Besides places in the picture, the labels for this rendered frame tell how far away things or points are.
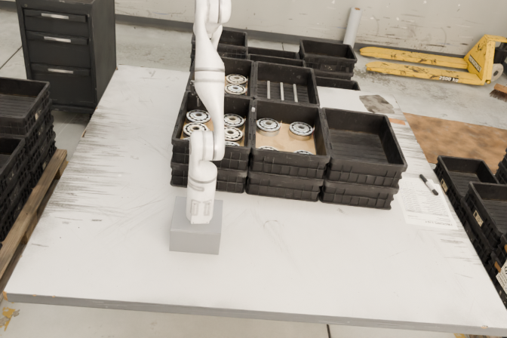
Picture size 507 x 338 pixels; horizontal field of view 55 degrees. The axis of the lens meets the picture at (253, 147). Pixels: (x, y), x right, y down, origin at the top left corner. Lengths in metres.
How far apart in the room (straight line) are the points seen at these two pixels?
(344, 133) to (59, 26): 1.92
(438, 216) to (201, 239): 1.00
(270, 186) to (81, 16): 1.79
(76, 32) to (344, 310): 2.38
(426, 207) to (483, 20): 3.86
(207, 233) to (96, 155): 0.71
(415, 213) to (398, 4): 3.59
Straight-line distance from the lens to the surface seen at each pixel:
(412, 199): 2.18
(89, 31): 3.26
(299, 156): 1.83
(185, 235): 1.66
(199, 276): 1.64
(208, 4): 1.51
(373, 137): 2.26
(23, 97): 3.03
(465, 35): 5.81
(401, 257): 1.89
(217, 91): 1.48
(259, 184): 1.92
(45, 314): 2.49
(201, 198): 1.59
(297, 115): 2.18
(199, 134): 1.49
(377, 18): 5.43
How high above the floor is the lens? 1.94
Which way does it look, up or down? 34 degrees down
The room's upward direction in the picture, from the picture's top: 9 degrees clockwise
